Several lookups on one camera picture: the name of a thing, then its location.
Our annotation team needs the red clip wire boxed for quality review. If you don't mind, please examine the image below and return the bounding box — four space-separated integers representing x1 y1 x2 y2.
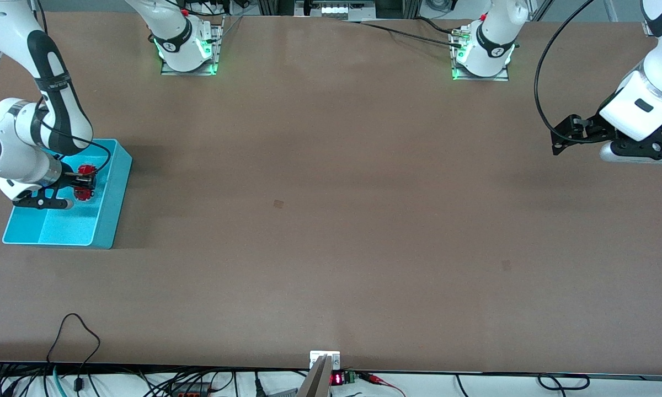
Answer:
359 372 406 397

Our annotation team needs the grey metal camera bar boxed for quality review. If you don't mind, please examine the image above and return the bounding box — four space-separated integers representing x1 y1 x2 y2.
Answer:
297 356 332 397

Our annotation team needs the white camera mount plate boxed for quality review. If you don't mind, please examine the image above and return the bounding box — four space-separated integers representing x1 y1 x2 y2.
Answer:
309 351 341 370

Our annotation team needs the white lit device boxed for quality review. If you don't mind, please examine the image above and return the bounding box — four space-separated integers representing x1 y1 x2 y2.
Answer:
295 0 376 20

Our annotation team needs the long black table cable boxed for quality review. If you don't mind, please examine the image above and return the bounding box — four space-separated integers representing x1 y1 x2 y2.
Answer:
342 19 465 47

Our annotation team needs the thin black looped cable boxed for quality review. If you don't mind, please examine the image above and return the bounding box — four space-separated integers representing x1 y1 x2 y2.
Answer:
47 313 101 389

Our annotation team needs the blue plastic box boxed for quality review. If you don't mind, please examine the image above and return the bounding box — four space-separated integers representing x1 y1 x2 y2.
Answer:
2 138 134 250

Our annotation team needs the black coiled cable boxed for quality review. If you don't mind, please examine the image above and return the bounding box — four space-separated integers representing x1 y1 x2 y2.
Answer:
455 374 591 397

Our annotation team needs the red beetle toy car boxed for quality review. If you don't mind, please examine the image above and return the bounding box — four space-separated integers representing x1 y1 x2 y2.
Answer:
74 164 98 201

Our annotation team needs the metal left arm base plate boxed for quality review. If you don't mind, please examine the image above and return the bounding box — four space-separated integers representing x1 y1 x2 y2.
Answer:
451 25 510 82

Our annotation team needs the black power strip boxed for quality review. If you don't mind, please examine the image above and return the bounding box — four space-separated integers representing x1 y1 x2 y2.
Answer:
171 383 210 397

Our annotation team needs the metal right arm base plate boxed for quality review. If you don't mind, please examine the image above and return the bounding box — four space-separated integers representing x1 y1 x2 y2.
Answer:
161 17 224 76

